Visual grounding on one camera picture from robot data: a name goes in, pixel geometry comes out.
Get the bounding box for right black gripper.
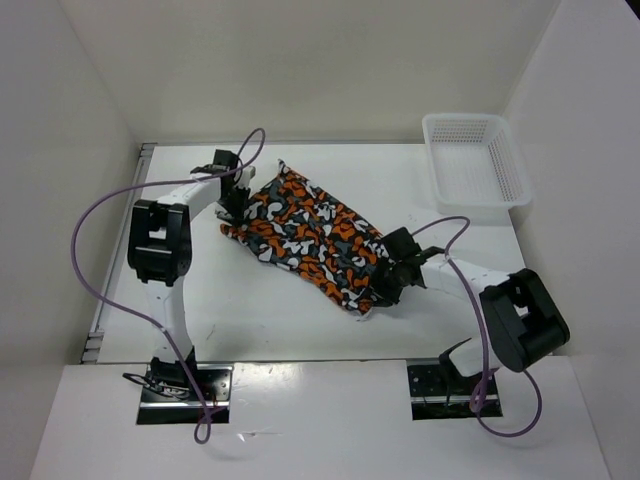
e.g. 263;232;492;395
360;255;407;307

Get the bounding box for orange camouflage shorts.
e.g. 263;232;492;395
220;160;388;317

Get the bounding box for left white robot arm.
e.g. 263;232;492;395
127;150;255;400

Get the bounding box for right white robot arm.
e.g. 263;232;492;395
371;227;570;393

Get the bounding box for white plastic basket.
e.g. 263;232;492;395
422;113;533;218

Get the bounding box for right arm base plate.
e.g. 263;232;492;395
406;359;480;421

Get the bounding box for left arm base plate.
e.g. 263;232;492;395
128;364;233;425

